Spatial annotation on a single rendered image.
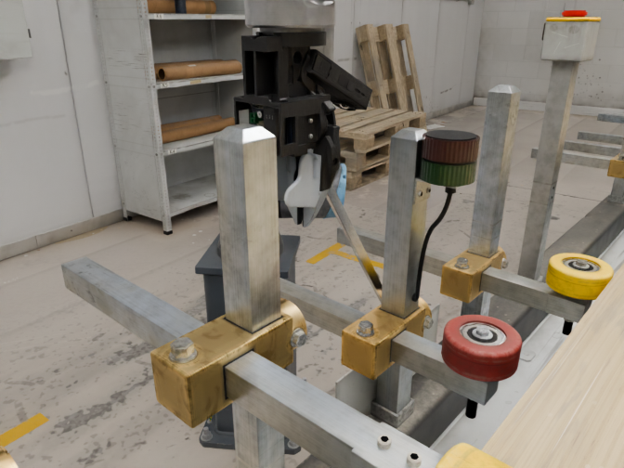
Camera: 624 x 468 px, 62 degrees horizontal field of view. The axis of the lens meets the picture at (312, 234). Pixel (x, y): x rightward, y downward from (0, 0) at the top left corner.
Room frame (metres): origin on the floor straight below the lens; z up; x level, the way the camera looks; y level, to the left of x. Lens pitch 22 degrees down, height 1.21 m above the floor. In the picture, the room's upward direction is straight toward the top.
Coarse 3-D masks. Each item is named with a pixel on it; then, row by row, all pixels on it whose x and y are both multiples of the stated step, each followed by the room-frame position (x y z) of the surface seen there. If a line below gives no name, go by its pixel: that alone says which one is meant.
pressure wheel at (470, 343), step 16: (464, 320) 0.50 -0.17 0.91; (480, 320) 0.50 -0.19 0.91; (496, 320) 0.50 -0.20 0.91; (448, 336) 0.47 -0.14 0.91; (464, 336) 0.47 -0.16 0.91; (480, 336) 0.47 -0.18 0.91; (496, 336) 0.47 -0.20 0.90; (512, 336) 0.47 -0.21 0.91; (448, 352) 0.46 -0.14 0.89; (464, 352) 0.44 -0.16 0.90; (480, 352) 0.44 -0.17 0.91; (496, 352) 0.44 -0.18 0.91; (512, 352) 0.44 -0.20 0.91; (464, 368) 0.44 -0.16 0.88; (480, 368) 0.44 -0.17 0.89; (496, 368) 0.43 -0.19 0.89; (512, 368) 0.44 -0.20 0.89
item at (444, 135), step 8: (432, 136) 0.54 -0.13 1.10; (440, 136) 0.54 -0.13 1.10; (448, 136) 0.54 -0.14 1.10; (456, 136) 0.54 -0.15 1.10; (464, 136) 0.54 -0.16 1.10; (472, 136) 0.54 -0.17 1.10; (424, 160) 0.55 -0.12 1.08; (416, 184) 0.56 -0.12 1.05; (424, 184) 0.58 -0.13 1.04; (416, 192) 0.56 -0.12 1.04; (424, 192) 0.58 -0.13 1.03; (448, 192) 0.55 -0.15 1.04; (416, 200) 0.56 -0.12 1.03; (448, 200) 0.55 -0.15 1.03; (440, 216) 0.56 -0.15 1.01; (432, 224) 0.57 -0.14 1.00; (424, 240) 0.57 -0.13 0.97; (424, 248) 0.57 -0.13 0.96; (416, 288) 0.58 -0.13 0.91; (416, 296) 0.57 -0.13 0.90
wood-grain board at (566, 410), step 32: (608, 288) 0.59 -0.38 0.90; (608, 320) 0.51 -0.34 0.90; (576, 352) 0.45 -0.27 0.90; (608, 352) 0.45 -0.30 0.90; (544, 384) 0.40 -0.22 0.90; (576, 384) 0.40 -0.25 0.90; (608, 384) 0.40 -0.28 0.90; (512, 416) 0.35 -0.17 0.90; (544, 416) 0.35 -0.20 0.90; (576, 416) 0.35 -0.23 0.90; (608, 416) 0.35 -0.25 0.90; (512, 448) 0.32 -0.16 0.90; (544, 448) 0.32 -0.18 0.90; (576, 448) 0.32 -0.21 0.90; (608, 448) 0.32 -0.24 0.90
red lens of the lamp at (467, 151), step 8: (424, 136) 0.55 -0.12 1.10; (424, 144) 0.55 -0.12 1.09; (432, 144) 0.54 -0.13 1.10; (440, 144) 0.53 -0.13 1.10; (448, 144) 0.53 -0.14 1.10; (456, 144) 0.53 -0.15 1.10; (464, 144) 0.53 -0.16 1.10; (472, 144) 0.53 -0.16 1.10; (424, 152) 0.55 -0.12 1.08; (432, 152) 0.54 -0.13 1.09; (440, 152) 0.53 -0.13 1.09; (448, 152) 0.53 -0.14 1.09; (456, 152) 0.53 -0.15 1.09; (464, 152) 0.53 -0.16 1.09; (472, 152) 0.53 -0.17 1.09; (432, 160) 0.54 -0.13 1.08; (440, 160) 0.53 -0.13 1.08; (448, 160) 0.53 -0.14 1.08; (456, 160) 0.53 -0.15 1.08; (464, 160) 0.53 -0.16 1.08; (472, 160) 0.53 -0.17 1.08
